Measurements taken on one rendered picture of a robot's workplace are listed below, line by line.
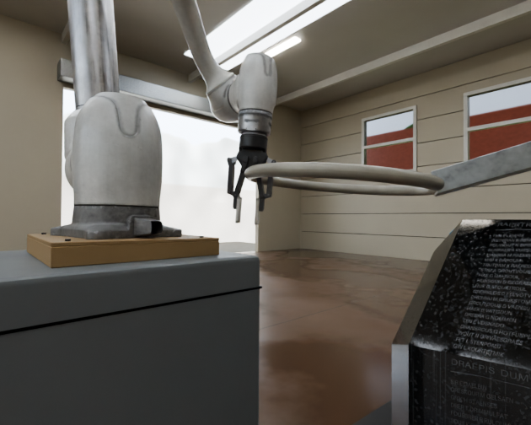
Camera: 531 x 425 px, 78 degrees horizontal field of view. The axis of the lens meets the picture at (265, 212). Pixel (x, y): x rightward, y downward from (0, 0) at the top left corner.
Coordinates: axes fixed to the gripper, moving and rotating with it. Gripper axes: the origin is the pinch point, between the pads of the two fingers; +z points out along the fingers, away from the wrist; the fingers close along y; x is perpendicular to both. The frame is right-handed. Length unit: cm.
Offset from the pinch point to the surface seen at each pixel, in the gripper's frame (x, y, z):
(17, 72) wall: 371, -470, -183
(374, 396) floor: 81, 53, 87
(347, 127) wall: 780, 76, -216
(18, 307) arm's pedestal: -53, -15, 12
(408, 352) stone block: -17.3, 38.5, 24.9
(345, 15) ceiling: 438, 37, -304
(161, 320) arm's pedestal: -40.2, -3.4, 16.5
